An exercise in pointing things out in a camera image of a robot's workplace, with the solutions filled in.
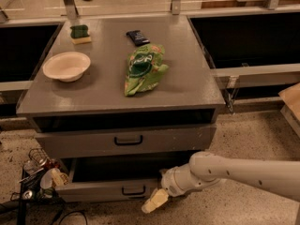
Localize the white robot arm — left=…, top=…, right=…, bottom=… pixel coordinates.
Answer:
left=142, top=152, right=300, bottom=214

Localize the white bowl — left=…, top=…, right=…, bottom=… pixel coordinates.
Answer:
left=42, top=52, right=91, bottom=83

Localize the grey drawer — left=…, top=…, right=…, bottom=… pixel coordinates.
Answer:
left=57, top=153, right=189, bottom=203
left=36, top=125, right=217, bottom=158

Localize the grey drawer cabinet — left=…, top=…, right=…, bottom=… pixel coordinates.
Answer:
left=16, top=14, right=226, bottom=204

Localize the brown cardboard box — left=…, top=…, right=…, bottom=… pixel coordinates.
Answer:
left=278, top=83, right=300, bottom=121

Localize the green chip bag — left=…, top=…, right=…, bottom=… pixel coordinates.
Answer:
left=124, top=43, right=169, bottom=97

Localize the green yellow sponge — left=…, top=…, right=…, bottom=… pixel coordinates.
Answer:
left=70, top=24, right=91, bottom=44

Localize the dark blue snack packet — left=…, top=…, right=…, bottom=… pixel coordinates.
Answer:
left=126, top=30, right=150, bottom=47

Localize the white cup in rack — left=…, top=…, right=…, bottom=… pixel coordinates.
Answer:
left=40, top=168, right=60, bottom=189

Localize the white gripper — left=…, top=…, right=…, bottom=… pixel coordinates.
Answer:
left=142, top=164, right=192, bottom=214

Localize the grey top drawer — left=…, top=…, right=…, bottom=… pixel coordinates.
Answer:
left=36, top=125, right=217, bottom=158

